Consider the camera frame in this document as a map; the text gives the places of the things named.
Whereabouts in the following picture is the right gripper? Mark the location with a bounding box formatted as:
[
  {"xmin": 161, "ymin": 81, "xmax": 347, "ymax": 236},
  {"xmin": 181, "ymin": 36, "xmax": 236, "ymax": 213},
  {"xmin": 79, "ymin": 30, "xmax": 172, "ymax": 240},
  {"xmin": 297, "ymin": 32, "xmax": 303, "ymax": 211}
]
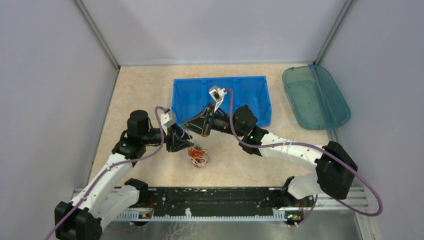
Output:
[{"xmin": 181, "ymin": 102, "xmax": 245, "ymax": 138}]

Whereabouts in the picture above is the teal transparent plastic lid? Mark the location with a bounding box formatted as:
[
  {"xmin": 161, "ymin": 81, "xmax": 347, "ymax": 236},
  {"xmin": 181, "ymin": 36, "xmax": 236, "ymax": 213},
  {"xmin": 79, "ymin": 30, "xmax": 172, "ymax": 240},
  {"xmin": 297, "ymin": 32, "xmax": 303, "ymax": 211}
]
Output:
[{"xmin": 281, "ymin": 64, "xmax": 351, "ymax": 130}]

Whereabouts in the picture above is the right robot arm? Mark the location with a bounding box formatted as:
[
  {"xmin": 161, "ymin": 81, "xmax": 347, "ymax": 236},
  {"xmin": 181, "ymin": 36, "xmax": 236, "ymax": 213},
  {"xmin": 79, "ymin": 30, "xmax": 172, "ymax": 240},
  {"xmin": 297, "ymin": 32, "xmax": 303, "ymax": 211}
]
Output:
[{"xmin": 181, "ymin": 103, "xmax": 358, "ymax": 206}]

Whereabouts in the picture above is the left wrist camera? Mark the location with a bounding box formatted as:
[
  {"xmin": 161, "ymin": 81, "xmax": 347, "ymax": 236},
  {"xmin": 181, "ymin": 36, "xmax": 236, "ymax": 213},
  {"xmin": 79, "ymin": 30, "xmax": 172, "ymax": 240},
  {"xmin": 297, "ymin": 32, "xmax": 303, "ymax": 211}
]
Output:
[{"xmin": 160, "ymin": 110, "xmax": 176, "ymax": 129}]

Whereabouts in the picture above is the aluminium front rail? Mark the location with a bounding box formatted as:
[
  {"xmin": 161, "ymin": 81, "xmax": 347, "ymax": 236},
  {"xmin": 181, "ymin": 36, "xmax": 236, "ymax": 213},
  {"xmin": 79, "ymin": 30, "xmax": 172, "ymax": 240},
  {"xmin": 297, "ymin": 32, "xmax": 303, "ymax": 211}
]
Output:
[{"xmin": 55, "ymin": 185, "xmax": 368, "ymax": 227}]

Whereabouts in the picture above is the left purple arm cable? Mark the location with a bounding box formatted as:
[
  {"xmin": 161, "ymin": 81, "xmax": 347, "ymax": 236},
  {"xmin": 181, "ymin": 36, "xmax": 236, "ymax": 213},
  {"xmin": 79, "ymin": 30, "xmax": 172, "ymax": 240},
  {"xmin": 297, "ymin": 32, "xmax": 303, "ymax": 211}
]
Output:
[{"xmin": 43, "ymin": 105, "xmax": 167, "ymax": 240}]

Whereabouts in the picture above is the blue three-compartment bin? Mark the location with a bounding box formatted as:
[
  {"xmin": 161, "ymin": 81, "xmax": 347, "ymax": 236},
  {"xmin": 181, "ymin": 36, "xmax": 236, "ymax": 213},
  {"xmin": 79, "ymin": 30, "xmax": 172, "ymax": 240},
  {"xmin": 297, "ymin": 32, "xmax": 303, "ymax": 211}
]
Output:
[{"xmin": 171, "ymin": 75, "xmax": 273, "ymax": 130}]

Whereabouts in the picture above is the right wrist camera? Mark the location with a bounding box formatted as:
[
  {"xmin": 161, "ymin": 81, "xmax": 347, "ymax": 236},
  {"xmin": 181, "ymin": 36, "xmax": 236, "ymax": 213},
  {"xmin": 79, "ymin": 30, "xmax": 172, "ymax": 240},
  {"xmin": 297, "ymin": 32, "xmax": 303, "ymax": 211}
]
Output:
[{"xmin": 208, "ymin": 85, "xmax": 227, "ymax": 102}]

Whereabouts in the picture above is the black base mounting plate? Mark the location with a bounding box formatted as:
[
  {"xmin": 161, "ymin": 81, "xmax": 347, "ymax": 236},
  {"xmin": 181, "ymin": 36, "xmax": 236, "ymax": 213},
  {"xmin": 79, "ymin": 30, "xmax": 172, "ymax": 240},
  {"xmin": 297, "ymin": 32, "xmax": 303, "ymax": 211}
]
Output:
[{"xmin": 131, "ymin": 187, "xmax": 313, "ymax": 217}]

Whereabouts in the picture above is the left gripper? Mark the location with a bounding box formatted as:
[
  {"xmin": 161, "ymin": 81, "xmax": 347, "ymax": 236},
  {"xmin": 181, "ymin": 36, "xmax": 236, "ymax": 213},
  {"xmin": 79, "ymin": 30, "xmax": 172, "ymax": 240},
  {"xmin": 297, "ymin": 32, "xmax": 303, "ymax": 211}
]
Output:
[{"xmin": 141, "ymin": 122, "xmax": 194, "ymax": 153}]

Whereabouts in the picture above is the orange cable bundle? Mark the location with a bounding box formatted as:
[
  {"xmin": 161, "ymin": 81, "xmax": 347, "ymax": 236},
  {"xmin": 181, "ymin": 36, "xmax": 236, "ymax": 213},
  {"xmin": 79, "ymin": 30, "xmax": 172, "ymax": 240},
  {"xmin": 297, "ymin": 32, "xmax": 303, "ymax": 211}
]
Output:
[{"xmin": 186, "ymin": 141, "xmax": 212, "ymax": 169}]

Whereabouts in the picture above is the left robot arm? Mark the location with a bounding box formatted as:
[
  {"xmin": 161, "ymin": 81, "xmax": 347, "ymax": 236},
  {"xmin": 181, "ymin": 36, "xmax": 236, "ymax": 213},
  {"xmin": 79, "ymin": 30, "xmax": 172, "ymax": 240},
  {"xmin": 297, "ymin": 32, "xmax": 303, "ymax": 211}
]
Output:
[{"xmin": 49, "ymin": 106, "xmax": 194, "ymax": 240}]

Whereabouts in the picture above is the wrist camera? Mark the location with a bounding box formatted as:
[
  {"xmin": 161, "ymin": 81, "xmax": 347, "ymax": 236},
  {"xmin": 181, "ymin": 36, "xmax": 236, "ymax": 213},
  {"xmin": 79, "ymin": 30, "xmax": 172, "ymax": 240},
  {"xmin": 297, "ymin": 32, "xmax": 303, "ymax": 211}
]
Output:
[
  {"xmin": 160, "ymin": 110, "xmax": 176, "ymax": 129},
  {"xmin": 208, "ymin": 85, "xmax": 227, "ymax": 102}
]

